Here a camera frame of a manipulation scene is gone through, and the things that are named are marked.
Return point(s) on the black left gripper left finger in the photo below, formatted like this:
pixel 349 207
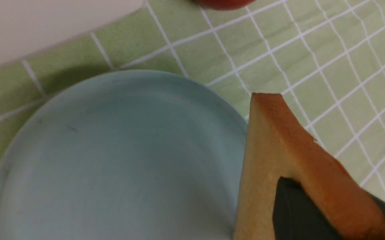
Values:
pixel 296 217

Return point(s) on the toast slice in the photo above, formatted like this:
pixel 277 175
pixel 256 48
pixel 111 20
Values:
pixel 279 147

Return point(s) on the green checkered tablecloth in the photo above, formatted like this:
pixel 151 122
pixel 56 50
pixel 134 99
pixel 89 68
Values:
pixel 326 57

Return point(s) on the light blue plate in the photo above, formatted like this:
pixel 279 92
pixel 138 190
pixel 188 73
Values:
pixel 127 155

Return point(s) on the red apple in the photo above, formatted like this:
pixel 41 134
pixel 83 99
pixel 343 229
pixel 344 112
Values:
pixel 225 5

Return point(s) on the white toaster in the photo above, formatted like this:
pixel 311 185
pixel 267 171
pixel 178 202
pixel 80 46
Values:
pixel 31 26

